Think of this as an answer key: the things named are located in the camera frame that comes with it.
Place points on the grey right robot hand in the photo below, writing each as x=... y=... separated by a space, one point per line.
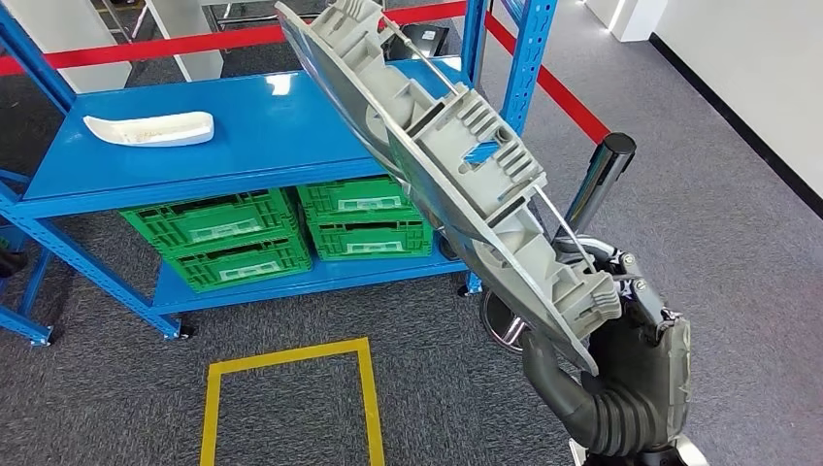
x=668 y=360

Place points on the grey plastic wheel cover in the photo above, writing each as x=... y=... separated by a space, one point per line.
x=450 y=148

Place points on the blue metal shelf rack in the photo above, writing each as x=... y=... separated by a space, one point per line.
x=225 y=128

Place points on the white plastic trim part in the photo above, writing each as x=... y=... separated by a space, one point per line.
x=148 y=128

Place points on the red barrier belt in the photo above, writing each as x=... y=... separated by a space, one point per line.
x=553 y=83
x=161 y=46

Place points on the green plastic crate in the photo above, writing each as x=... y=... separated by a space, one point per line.
x=360 y=199
x=212 y=222
x=373 y=241
x=244 y=267

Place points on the black waste bin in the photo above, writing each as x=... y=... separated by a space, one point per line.
x=424 y=38

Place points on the white desk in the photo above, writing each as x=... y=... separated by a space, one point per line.
x=186 y=38

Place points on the white cabinet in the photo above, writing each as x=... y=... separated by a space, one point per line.
x=71 y=38

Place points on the chrome stanchion post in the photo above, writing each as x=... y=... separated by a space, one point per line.
x=598 y=186

